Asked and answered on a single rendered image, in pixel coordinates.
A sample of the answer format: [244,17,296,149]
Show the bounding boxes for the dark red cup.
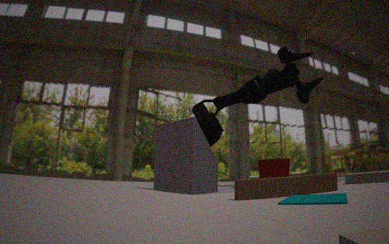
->
[258,158,290,178]

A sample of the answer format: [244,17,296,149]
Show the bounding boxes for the brown rectangular bar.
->
[235,172,338,201]

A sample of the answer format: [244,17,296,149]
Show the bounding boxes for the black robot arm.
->
[192,69,279,147]

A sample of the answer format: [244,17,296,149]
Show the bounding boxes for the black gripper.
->
[272,46,323,104]

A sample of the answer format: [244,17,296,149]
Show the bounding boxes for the beige flat rectangular block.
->
[345,170,389,185]

